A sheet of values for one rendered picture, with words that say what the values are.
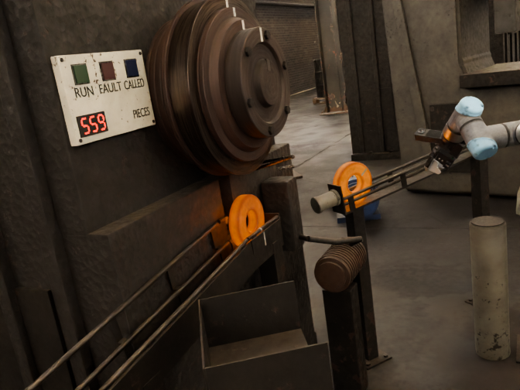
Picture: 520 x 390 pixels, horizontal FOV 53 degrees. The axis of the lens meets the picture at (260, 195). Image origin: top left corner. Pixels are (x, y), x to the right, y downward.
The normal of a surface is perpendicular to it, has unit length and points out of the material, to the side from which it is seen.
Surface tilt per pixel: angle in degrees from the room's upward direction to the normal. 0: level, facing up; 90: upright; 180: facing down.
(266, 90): 90
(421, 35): 90
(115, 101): 90
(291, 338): 5
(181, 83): 82
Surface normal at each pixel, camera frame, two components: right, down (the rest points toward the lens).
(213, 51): -0.01, -0.25
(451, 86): -0.65, 0.28
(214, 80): -0.02, 0.10
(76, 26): 0.88, -0.01
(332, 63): -0.44, 0.29
